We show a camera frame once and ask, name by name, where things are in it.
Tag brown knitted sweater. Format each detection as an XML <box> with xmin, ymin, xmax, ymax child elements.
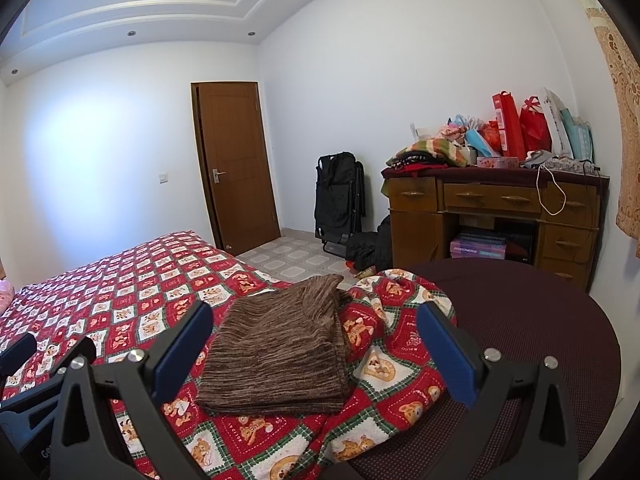
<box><xmin>196</xmin><ymin>274</ymin><xmax>350</xmax><ymax>415</ymax></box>

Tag brown wooden door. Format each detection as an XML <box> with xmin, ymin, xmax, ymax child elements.
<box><xmin>191</xmin><ymin>81</ymin><xmax>280</xmax><ymax>256</ymax></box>

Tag white cable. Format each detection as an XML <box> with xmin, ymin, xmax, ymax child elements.
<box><xmin>534</xmin><ymin>161</ymin><xmax>569</xmax><ymax>218</ymax></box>

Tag beige patterned curtain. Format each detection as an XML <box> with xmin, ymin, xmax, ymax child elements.
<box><xmin>562</xmin><ymin>0</ymin><xmax>640</xmax><ymax>260</ymax></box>

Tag red gift bag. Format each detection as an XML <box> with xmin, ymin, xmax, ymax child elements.
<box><xmin>492</xmin><ymin>91</ymin><xmax>526</xmax><ymax>162</ymax></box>

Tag clothes pile on desk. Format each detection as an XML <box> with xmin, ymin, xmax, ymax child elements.
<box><xmin>386</xmin><ymin>124</ymin><xmax>470</xmax><ymax>169</ymax></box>

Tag black clothes pile on floor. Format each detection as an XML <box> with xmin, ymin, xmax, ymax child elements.
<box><xmin>345</xmin><ymin>216</ymin><xmax>393</xmax><ymax>272</ymax></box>

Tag pink pillow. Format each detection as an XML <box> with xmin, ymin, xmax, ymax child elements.
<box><xmin>0</xmin><ymin>278</ymin><xmax>15</xmax><ymax>314</ymax></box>

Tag brown wooden desk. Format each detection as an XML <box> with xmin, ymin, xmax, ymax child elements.
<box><xmin>383</xmin><ymin>167</ymin><xmax>610</xmax><ymax>292</ymax></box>

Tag red patchwork bear blanket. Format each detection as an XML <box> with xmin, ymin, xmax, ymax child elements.
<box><xmin>1</xmin><ymin>232</ymin><xmax>456</xmax><ymax>479</ymax></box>

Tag purple boxes under desk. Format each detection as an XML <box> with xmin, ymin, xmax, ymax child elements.
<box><xmin>449</xmin><ymin>234</ymin><xmax>506</xmax><ymax>260</ymax></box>

